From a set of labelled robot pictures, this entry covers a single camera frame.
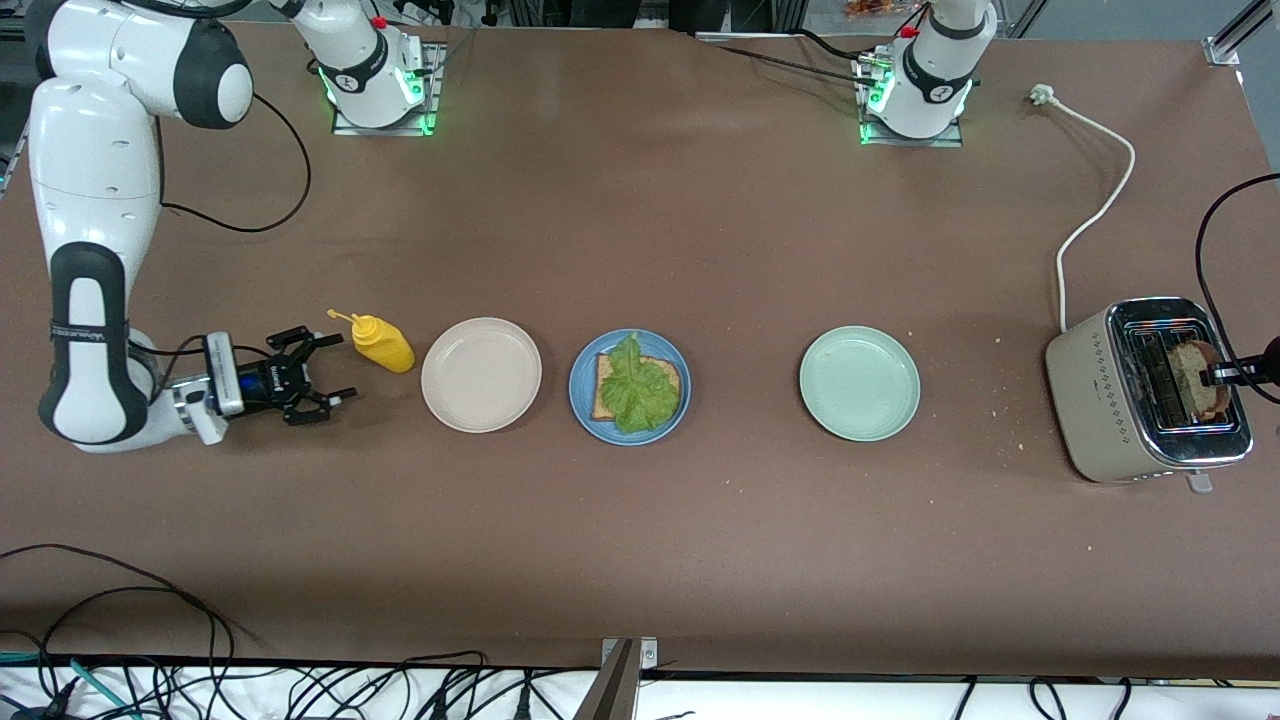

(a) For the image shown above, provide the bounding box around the brown bread slice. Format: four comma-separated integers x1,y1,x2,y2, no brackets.
591,352,684,423
1165,340,1233,421

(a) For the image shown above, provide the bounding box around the yellow mustard squeeze bottle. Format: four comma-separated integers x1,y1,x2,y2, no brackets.
327,308,416,375

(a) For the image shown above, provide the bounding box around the blue round plate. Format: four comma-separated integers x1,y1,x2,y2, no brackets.
568,328,693,447

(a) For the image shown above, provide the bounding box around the green lettuce leaf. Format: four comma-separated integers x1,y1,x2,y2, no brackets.
598,332,683,436

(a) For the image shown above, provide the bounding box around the beige round plate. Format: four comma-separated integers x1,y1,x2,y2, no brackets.
420,317,543,434

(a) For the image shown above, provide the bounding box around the light green round plate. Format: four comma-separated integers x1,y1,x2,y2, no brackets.
798,325,922,443

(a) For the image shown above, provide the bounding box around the beige chrome toaster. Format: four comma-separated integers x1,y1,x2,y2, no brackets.
1045,296,1254,494

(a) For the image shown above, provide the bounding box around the grey aluminium profile bar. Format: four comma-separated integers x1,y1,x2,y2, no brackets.
572,640,641,720

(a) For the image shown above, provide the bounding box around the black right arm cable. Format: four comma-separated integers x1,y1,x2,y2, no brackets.
160,92,313,234
128,335,209,391

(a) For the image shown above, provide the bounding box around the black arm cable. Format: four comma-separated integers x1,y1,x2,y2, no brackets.
1195,172,1280,406
128,335,209,391
160,92,313,234

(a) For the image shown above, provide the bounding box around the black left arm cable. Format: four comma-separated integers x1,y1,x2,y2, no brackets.
1195,172,1280,406

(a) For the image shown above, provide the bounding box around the black loose cable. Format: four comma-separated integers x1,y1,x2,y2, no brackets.
40,587,218,666
0,543,237,663

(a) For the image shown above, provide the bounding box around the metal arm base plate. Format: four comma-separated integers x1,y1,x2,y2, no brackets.
330,42,447,137
855,55,964,148

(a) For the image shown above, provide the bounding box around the white toaster power cable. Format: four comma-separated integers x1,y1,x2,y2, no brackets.
1030,85,1137,334

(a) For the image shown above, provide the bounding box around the aluminium frame rail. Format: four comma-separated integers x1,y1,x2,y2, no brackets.
0,95,31,201
1205,0,1280,67

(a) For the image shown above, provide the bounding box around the teal cable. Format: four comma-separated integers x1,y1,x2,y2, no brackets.
0,650,136,719

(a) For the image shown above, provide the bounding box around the metal corner bracket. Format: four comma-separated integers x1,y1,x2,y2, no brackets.
601,637,659,669

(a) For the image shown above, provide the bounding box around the black base supply cable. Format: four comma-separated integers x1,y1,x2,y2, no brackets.
715,28,881,89

